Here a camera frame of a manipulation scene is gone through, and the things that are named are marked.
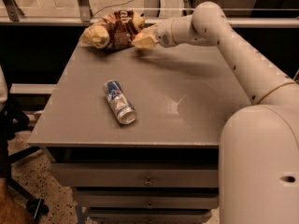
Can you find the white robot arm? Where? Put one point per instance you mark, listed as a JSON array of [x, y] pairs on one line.
[[259, 146]]

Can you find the brown chip bag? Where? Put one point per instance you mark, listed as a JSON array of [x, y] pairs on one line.
[[115, 31]]

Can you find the blue silver drink can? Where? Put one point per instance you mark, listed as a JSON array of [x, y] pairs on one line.
[[123, 110]]

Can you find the black office chair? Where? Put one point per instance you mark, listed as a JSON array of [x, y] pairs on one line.
[[13, 120]]

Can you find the metal window rail frame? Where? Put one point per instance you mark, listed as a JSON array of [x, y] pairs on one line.
[[85, 12]]

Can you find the orange fruit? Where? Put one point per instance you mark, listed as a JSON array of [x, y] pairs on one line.
[[139, 35]]

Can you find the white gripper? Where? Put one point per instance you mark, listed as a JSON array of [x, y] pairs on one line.
[[163, 34]]

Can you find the person leg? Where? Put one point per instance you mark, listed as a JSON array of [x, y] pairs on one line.
[[10, 211]]

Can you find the grey drawer cabinet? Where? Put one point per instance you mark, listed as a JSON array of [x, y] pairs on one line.
[[163, 167]]

